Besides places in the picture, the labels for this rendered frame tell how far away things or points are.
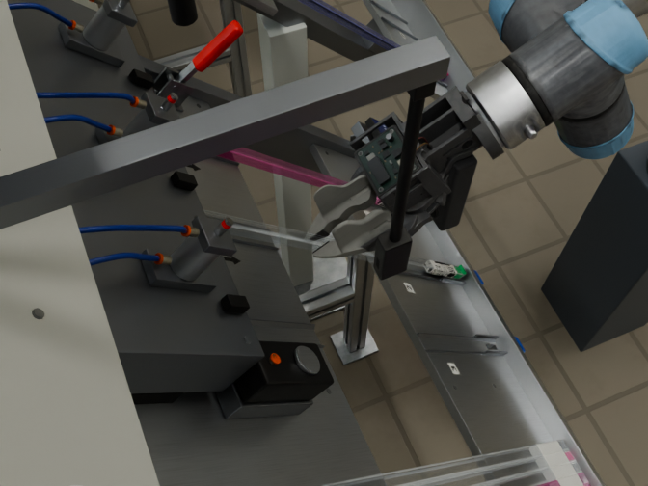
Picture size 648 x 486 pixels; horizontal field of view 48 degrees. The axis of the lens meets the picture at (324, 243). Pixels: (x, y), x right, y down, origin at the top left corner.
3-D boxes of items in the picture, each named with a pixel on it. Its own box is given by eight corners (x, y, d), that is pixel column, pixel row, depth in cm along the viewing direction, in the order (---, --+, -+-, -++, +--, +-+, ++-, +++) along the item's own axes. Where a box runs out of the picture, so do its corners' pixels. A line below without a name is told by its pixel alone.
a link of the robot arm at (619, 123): (600, 66, 83) (583, 10, 74) (652, 141, 77) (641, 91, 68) (536, 103, 85) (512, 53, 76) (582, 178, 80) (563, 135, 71)
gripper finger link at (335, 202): (275, 203, 74) (352, 154, 71) (303, 222, 79) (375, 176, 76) (285, 229, 72) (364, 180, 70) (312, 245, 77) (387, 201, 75)
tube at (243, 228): (453, 271, 100) (459, 266, 99) (458, 279, 99) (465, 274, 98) (152, 207, 61) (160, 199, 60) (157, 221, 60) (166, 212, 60)
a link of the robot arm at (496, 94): (510, 84, 74) (554, 144, 70) (472, 111, 75) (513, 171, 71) (492, 46, 67) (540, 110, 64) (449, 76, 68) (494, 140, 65)
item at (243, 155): (405, 207, 103) (413, 201, 102) (410, 215, 102) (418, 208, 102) (93, 107, 64) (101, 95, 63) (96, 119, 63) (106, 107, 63)
